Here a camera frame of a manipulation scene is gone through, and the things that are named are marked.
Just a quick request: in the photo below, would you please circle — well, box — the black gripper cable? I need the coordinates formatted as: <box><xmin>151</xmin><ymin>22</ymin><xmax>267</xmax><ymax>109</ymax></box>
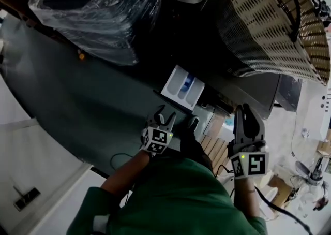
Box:
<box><xmin>254</xmin><ymin>185</ymin><xmax>314</xmax><ymax>235</ymax></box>

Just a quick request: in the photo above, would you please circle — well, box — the brown cardboard box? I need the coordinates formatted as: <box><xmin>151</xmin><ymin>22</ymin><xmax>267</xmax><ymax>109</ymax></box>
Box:
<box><xmin>267</xmin><ymin>173</ymin><xmax>295</xmax><ymax>208</ymax></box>

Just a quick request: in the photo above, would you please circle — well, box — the black basket handle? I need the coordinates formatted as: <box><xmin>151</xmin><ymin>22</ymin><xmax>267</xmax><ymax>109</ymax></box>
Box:
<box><xmin>252</xmin><ymin>0</ymin><xmax>302</xmax><ymax>43</ymax></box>

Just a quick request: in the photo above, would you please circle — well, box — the person's green shirt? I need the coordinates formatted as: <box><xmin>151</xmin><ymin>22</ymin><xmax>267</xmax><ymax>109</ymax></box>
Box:
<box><xmin>66</xmin><ymin>157</ymin><xmax>268</xmax><ymax>235</ymax></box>

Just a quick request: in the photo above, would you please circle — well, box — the dark floor socket plate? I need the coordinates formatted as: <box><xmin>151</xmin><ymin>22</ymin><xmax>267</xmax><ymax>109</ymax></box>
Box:
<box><xmin>13</xmin><ymin>186</ymin><xmax>42</xmax><ymax>212</ymax></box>

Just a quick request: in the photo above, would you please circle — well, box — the person's grey shoe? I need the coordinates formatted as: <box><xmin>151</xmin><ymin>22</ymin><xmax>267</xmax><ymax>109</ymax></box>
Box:
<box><xmin>186</xmin><ymin>115</ymin><xmax>200</xmax><ymax>130</ymax></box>

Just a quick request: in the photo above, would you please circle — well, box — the plastic-wrapped dark bundle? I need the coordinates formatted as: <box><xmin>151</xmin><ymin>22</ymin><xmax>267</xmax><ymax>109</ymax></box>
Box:
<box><xmin>27</xmin><ymin>0</ymin><xmax>162</xmax><ymax>67</ymax></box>

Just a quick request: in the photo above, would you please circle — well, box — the wooden slatted mat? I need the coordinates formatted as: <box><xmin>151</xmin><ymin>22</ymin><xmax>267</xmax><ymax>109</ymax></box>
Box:
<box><xmin>200</xmin><ymin>135</ymin><xmax>231</xmax><ymax>175</ymax></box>

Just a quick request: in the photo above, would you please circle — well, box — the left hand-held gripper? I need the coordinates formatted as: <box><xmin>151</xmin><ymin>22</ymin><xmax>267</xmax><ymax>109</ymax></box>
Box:
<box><xmin>140</xmin><ymin>105</ymin><xmax>177</xmax><ymax>156</ymax></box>

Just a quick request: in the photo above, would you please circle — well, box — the thin black cable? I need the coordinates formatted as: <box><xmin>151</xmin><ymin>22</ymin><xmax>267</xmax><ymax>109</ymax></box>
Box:
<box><xmin>110</xmin><ymin>152</ymin><xmax>136</xmax><ymax>173</ymax></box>

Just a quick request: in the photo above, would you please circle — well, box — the dark grey washing machine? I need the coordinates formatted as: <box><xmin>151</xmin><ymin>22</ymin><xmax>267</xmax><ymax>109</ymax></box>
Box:
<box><xmin>0</xmin><ymin>0</ymin><xmax>283</xmax><ymax>178</ymax></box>

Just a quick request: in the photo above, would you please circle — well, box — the white panel with buttons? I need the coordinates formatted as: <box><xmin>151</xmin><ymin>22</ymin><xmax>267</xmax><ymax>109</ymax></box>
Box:
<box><xmin>317</xmin><ymin>93</ymin><xmax>331</xmax><ymax>142</ymax></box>

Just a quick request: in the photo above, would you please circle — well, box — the person's dark trouser leg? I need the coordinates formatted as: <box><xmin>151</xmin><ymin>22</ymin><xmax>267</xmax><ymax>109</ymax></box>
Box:
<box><xmin>165</xmin><ymin>124</ymin><xmax>215</xmax><ymax>174</ymax></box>

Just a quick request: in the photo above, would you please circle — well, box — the white detergent drawer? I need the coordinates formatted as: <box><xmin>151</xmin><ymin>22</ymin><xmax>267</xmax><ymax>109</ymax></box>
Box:
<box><xmin>160</xmin><ymin>64</ymin><xmax>206</xmax><ymax>112</ymax></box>

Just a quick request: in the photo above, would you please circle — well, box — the woven beige laundry basket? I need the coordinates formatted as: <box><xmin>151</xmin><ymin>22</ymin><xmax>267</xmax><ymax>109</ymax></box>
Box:
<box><xmin>216</xmin><ymin>0</ymin><xmax>331</xmax><ymax>86</ymax></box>

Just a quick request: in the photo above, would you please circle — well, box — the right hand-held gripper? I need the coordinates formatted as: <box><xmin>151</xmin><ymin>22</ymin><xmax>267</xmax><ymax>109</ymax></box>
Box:
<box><xmin>227</xmin><ymin>102</ymin><xmax>271</xmax><ymax>179</ymax></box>

